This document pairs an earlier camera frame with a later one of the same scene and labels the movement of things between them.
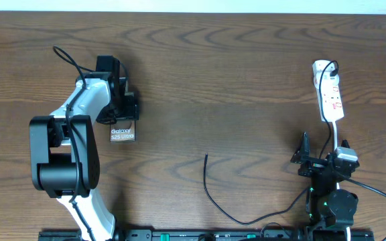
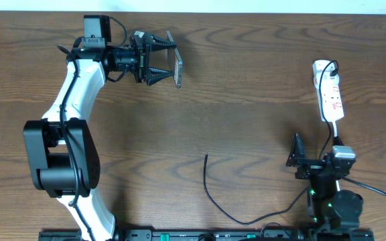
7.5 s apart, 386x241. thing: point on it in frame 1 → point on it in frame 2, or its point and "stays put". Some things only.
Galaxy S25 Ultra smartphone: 124,130 → 177,63
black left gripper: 131,112 → 143,57
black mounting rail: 196,235 stays put
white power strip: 326,77 stays put
